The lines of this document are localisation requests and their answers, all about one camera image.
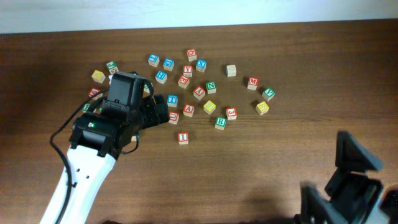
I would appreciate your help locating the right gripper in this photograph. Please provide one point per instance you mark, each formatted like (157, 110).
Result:
(346, 191)

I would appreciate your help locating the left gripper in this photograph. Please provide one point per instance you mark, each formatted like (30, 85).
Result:
(153, 114)

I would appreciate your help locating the red I block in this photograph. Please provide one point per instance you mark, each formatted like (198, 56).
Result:
(183, 138)

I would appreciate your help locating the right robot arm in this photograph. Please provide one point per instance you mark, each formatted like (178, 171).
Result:
(385, 210)

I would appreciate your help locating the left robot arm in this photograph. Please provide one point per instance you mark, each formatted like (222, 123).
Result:
(111, 119)

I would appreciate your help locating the green Z block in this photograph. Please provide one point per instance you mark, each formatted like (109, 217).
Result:
(148, 88)

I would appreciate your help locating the green J block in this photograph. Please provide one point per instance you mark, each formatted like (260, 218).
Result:
(112, 67)

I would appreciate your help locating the yellow block far left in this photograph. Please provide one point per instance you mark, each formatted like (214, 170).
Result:
(98, 76)

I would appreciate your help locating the red 9 block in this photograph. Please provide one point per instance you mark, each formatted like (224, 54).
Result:
(94, 92)

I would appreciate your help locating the blue H block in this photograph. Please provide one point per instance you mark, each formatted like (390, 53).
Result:
(161, 77)

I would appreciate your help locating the blue block top left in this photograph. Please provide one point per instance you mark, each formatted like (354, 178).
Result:
(153, 60)

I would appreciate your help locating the green B block left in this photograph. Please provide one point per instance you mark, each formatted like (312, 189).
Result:
(86, 107)

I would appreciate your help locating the blue T block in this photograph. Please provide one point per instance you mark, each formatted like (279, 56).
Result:
(172, 101)

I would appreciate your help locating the blue D block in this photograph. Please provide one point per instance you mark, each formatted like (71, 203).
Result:
(168, 64)

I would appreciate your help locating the red U block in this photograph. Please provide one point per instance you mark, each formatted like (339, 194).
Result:
(173, 117)

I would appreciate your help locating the red E block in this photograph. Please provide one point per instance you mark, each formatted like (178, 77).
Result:
(183, 82)

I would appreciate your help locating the red A block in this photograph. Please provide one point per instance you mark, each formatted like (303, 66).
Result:
(188, 110)

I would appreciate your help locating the red Y block tilted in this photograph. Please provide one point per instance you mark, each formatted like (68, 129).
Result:
(199, 92)

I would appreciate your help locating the red C block top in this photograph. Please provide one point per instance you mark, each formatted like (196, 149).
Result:
(191, 54)

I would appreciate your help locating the blue X block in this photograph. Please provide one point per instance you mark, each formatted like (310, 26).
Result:
(201, 65)

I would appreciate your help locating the yellow block centre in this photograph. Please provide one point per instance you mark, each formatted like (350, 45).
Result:
(209, 107)

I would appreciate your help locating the green N block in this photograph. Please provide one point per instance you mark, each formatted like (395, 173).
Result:
(211, 87)

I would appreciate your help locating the green R block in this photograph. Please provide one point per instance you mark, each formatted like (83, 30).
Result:
(220, 123)

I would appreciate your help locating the yellow S block right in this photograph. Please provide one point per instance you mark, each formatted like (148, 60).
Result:
(262, 108)

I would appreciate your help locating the red 3 block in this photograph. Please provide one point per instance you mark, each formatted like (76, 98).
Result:
(231, 113)

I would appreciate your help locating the plain wooden block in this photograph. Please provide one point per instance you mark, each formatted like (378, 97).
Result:
(231, 70)

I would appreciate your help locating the green V block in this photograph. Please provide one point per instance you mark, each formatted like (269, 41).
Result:
(268, 94)

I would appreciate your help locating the red M block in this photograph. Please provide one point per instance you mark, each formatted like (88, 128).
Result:
(253, 83)

